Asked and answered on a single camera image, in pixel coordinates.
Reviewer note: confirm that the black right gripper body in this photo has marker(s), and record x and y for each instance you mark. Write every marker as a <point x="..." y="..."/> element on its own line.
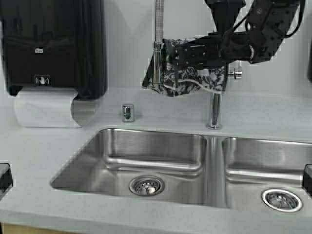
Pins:
<point x="213" y="50"/>

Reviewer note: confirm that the black white patterned cloth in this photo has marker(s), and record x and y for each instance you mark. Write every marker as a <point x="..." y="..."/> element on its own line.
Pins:
<point x="167" y="79"/>

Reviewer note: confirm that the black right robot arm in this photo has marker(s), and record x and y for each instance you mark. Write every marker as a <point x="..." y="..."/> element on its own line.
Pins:
<point x="255" y="39"/>

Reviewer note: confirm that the chrome pull-down kitchen faucet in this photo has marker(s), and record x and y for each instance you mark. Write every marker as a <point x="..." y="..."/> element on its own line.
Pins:
<point x="224" y="14"/>

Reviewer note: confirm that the small chrome counter button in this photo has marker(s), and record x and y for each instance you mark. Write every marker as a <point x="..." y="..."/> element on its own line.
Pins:
<point x="128" y="113"/>

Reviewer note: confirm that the stainless double sink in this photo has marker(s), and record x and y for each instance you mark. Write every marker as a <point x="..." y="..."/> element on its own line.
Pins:
<point x="197" y="169"/>

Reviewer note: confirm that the left sink drain strainer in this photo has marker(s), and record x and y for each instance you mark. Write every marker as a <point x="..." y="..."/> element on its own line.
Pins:
<point x="146" y="185"/>

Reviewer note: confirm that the sink drain strainer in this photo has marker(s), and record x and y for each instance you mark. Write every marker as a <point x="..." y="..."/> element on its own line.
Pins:
<point x="146" y="185"/>
<point x="282" y="200"/>

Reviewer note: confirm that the right sink drain strainer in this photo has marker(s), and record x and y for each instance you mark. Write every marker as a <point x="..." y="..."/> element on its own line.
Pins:
<point x="282" y="200"/>

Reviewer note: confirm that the black paper towel dispenser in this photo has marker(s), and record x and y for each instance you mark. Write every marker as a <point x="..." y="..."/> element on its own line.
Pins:
<point x="54" y="44"/>

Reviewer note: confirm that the black right base bracket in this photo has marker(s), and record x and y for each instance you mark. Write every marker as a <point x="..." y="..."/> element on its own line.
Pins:
<point x="307" y="178"/>

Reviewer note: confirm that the black base bracket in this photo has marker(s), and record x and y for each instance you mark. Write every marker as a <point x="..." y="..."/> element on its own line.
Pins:
<point x="6" y="180"/>
<point x="307" y="178"/>

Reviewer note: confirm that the black left base bracket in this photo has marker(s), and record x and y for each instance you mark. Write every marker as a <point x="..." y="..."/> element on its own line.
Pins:
<point x="6" y="180"/>

